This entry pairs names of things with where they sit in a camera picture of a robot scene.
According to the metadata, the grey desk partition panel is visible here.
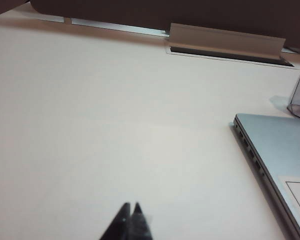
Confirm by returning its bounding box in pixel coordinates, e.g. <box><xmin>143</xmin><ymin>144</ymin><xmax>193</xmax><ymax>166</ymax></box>
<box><xmin>29</xmin><ymin>0</ymin><xmax>300</xmax><ymax>55</ymax></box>

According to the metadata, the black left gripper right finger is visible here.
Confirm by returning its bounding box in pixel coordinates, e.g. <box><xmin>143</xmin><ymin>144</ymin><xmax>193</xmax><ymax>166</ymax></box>
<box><xmin>130</xmin><ymin>201</ymin><xmax>155</xmax><ymax>240</ymax></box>

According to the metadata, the beige desk cable slot flap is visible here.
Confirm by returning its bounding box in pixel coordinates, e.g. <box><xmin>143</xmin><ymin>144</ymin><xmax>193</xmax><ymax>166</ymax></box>
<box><xmin>168</xmin><ymin>22</ymin><xmax>287</xmax><ymax>57</ymax></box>

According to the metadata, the silver Dell laptop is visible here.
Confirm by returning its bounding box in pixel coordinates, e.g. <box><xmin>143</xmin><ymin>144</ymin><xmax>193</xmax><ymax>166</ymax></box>
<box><xmin>232</xmin><ymin>112</ymin><xmax>300</xmax><ymax>240</ymax></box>

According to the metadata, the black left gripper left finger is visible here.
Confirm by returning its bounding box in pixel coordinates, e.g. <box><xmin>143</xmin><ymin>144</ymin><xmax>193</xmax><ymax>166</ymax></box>
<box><xmin>99</xmin><ymin>201</ymin><xmax>131</xmax><ymax>240</ymax></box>

